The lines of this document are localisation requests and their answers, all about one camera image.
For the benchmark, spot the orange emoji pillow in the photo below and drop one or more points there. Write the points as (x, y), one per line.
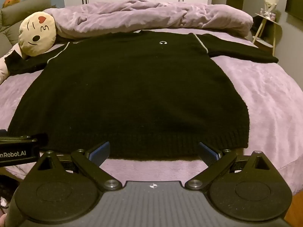
(11, 1)

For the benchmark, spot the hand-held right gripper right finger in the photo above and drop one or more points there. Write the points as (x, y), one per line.
(208, 155)

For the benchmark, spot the wooden side table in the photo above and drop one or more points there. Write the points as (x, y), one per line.
(264, 32)

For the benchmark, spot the cream emoji face pillow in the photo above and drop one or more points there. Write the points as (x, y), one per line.
(37, 34)

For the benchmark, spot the purple duvet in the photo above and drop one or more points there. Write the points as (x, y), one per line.
(142, 14)

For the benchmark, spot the wrapped flower bouquet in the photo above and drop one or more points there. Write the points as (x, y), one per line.
(268, 6)

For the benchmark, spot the dark wall panel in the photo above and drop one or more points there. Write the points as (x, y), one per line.
(296, 2)

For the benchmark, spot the black knit sweater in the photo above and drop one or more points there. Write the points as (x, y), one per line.
(142, 87)

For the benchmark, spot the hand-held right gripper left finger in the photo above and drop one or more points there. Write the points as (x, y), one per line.
(101, 152)

